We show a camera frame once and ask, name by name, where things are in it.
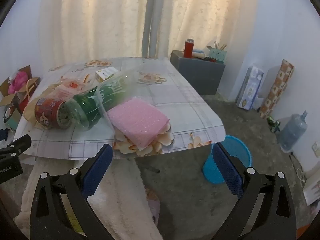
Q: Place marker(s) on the floral plaid tablecloth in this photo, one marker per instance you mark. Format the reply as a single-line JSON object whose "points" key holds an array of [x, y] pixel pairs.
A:
{"points": [[175, 100]]}

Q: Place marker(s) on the pink snack wrapper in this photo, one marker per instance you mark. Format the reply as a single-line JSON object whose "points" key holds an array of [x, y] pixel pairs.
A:
{"points": [[70, 86]]}

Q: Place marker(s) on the teal utensil basket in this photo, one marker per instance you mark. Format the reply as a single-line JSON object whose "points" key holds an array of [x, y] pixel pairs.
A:
{"points": [[217, 56]]}

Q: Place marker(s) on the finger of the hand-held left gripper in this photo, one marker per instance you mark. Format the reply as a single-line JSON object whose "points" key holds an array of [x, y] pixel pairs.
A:
{"points": [[21, 142]]}

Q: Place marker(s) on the red printed can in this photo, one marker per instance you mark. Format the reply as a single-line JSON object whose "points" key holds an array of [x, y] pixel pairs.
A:
{"points": [[47, 110]]}

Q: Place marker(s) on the small red lid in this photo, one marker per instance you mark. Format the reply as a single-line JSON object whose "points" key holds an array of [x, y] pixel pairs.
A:
{"points": [[212, 60]]}

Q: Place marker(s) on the blue white tube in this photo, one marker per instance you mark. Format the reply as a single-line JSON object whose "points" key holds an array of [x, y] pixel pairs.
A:
{"points": [[199, 51]]}

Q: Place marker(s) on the white cardboard box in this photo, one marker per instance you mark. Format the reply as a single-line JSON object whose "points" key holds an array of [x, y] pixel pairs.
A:
{"points": [[312, 190]]}

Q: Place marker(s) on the pink plush item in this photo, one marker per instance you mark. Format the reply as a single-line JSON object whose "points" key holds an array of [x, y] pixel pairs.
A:
{"points": [[18, 81]]}

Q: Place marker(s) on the red thermos flask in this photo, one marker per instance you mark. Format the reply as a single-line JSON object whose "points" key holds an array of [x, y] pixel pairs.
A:
{"points": [[188, 50]]}

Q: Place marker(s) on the bundle of wooden chopsticks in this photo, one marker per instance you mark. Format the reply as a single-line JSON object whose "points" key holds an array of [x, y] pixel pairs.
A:
{"points": [[221, 47]]}

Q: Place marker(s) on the green plastic bottle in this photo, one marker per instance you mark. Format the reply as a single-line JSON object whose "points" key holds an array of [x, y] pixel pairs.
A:
{"points": [[87, 105]]}

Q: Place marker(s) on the pink bubble wrap sheet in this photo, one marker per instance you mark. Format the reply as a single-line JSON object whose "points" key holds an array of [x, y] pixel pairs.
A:
{"points": [[137, 117]]}

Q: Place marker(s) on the green crumpled packet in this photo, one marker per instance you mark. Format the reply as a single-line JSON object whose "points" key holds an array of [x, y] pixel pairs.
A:
{"points": [[273, 125]]}

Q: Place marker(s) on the clear plastic container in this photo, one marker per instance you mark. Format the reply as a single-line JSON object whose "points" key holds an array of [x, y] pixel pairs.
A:
{"points": [[130, 85]]}

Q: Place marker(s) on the wooden rolling pin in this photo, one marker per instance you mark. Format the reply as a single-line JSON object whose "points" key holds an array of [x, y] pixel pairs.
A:
{"points": [[199, 54]]}

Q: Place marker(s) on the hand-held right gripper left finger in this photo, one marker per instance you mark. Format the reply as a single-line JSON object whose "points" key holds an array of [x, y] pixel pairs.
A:
{"points": [[100, 170]]}

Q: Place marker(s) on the grey cabinet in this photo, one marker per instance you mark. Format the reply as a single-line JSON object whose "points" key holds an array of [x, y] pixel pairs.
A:
{"points": [[197, 75]]}

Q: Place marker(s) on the open cardboard box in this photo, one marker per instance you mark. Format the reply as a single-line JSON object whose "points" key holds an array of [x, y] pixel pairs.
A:
{"points": [[10, 100]]}

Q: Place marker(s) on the tall white printed box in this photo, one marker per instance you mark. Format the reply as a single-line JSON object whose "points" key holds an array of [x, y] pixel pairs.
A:
{"points": [[250, 90]]}

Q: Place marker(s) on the white wall socket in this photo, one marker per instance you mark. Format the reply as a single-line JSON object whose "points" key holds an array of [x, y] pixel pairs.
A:
{"points": [[316, 149]]}

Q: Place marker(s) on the small yellow white box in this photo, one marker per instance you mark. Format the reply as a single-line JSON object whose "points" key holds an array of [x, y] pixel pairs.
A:
{"points": [[106, 73]]}

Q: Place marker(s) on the blue mesh basket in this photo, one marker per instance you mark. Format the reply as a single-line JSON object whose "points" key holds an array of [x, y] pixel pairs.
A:
{"points": [[210, 170]]}

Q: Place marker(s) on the large blue water jug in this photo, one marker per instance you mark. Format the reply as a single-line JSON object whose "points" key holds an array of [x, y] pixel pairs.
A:
{"points": [[292, 132]]}

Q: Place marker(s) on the cream curtain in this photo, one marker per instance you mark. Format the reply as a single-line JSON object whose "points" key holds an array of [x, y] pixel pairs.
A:
{"points": [[205, 12], [95, 17]]}

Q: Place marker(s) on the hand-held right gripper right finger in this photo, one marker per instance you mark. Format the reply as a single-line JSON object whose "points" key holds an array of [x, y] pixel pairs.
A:
{"points": [[230, 173]]}

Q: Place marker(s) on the orange patterned paper roll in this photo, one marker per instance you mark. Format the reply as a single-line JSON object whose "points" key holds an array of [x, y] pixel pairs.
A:
{"points": [[276, 90]]}

